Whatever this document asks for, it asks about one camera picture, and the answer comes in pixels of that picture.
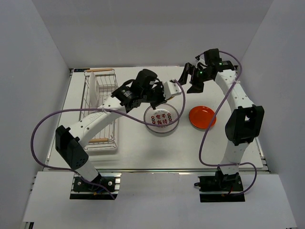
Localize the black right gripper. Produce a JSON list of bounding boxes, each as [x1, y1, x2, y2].
[[178, 63, 212, 94]]

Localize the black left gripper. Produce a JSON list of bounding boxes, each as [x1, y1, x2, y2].
[[142, 82, 172, 110]]

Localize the white plate red characters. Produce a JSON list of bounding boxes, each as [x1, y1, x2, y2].
[[143, 104, 179, 134]]

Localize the orange plastic plate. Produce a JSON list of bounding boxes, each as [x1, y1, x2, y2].
[[189, 106, 215, 129]]

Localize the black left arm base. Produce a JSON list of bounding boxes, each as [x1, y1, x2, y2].
[[70, 173, 121, 200]]

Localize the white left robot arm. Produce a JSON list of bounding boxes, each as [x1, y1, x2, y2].
[[55, 69, 170, 190]]

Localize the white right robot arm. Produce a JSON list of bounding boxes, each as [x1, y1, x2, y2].
[[179, 49, 264, 190]]

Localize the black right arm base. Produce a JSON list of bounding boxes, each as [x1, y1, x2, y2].
[[194, 175, 245, 203]]

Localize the plain white plate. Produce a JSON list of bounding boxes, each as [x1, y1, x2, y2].
[[89, 72, 100, 107]]

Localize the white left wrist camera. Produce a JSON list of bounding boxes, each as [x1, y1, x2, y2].
[[163, 81, 182, 100]]

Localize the metal wire dish rack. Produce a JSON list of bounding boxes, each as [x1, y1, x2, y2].
[[78, 68, 120, 150]]

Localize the aluminium table edge rail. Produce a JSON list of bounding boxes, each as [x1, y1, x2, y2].
[[233, 65, 270, 171]]

